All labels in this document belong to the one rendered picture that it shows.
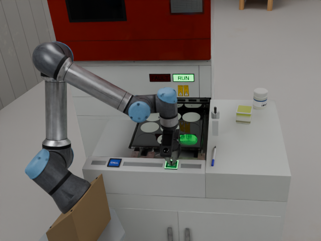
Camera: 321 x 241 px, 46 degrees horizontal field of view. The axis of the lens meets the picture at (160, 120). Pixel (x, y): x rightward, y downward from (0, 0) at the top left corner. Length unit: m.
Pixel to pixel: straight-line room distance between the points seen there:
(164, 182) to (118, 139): 0.54
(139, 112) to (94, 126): 1.06
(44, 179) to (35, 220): 1.53
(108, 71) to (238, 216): 1.04
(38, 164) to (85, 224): 0.28
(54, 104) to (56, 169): 0.26
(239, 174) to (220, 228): 0.34
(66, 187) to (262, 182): 0.80
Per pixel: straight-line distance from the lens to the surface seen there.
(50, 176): 1.49
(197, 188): 1.71
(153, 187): 1.74
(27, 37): 4.74
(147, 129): 2.05
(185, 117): 2.12
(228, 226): 1.87
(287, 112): 3.94
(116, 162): 1.74
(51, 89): 1.56
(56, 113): 1.57
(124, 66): 2.13
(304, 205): 2.95
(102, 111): 2.31
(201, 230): 1.89
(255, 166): 1.69
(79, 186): 1.49
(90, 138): 2.45
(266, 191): 1.72
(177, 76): 2.10
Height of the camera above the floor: 2.04
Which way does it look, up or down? 33 degrees down
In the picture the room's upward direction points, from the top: 5 degrees counter-clockwise
